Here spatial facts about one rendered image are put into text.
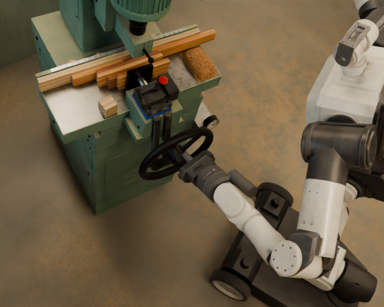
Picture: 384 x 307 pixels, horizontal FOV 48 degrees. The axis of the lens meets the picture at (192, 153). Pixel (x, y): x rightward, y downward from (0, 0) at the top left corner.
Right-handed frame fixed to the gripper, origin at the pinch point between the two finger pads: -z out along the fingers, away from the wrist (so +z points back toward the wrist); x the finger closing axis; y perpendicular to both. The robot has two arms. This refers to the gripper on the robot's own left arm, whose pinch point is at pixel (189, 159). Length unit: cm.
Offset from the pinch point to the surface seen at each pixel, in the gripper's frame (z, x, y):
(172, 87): -15.1, 9.8, 15.1
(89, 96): -32.3, -12.0, 19.2
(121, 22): -33.4, 9.4, 33.6
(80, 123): -25.1, -19.9, 17.4
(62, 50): -62, -8, 24
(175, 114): -13.2, 6.2, 7.3
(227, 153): -69, 37, -83
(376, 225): -4, 79, -135
